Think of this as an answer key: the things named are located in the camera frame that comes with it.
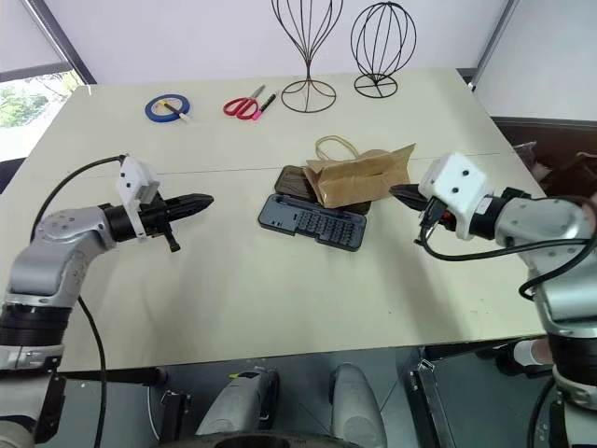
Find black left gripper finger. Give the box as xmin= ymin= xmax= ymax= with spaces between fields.
xmin=163 ymin=191 xmax=215 ymax=209
xmin=167 ymin=202 xmax=214 ymax=221

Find black table frame bracket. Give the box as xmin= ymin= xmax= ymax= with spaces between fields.
xmin=409 ymin=357 xmax=465 ymax=448
xmin=160 ymin=390 xmax=193 ymax=442

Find grey rounded robot leg shell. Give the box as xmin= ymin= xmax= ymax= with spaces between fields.
xmin=194 ymin=367 xmax=282 ymax=448
xmin=329 ymin=363 xmax=389 ymax=448

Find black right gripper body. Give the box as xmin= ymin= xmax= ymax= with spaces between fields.
xmin=419 ymin=197 xmax=456 ymax=235

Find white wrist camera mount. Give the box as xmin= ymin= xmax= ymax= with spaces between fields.
xmin=114 ymin=156 xmax=160 ymax=242
xmin=417 ymin=151 xmax=495 ymax=241

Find dark window frame bar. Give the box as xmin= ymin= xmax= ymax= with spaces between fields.
xmin=0 ymin=0 xmax=97 ymax=87

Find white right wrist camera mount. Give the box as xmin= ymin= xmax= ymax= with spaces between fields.
xmin=417 ymin=151 xmax=495 ymax=241

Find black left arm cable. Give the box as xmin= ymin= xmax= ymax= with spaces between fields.
xmin=35 ymin=155 xmax=128 ymax=448

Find grey metal wall post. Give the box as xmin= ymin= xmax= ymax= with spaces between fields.
xmin=467 ymin=0 xmax=522 ymax=92

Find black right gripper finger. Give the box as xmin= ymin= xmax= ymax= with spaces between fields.
xmin=388 ymin=183 xmax=424 ymax=199
xmin=391 ymin=190 xmax=429 ymax=217

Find black round robot waist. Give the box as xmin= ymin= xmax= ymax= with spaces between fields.
xmin=171 ymin=431 xmax=374 ymax=448

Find red handled scissors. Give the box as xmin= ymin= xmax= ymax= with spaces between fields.
xmin=222 ymin=84 xmax=267 ymax=121

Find dark brown cabinet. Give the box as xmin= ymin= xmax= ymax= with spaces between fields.
xmin=491 ymin=116 xmax=597 ymax=199

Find dark grey tool case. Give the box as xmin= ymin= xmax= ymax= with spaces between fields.
xmin=257 ymin=163 xmax=375 ymax=254

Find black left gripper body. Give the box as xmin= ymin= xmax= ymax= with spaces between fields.
xmin=136 ymin=197 xmax=183 ymax=255

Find black marker with white cap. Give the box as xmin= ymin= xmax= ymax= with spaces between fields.
xmin=156 ymin=99 xmax=194 ymax=125

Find round wire hat stand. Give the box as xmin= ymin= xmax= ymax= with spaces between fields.
xmin=350 ymin=1 xmax=418 ymax=100

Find black marker with pink cap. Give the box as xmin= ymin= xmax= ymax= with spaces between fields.
xmin=252 ymin=91 xmax=278 ymax=122

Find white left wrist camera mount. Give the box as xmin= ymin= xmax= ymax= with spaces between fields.
xmin=114 ymin=156 xmax=160 ymax=242

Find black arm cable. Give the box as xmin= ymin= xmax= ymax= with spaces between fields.
xmin=35 ymin=155 xmax=128 ymax=448
xmin=413 ymin=222 xmax=593 ymax=302

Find blue tape roll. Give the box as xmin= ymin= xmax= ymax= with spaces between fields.
xmin=144 ymin=94 xmax=191 ymax=124

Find vase shaped wire hat stand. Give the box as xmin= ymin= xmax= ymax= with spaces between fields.
xmin=271 ymin=0 xmax=339 ymax=114

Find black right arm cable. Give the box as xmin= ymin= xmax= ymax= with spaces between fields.
xmin=413 ymin=222 xmax=593 ymax=302

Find brown paper bag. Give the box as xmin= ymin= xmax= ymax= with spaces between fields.
xmin=302 ymin=135 xmax=417 ymax=210

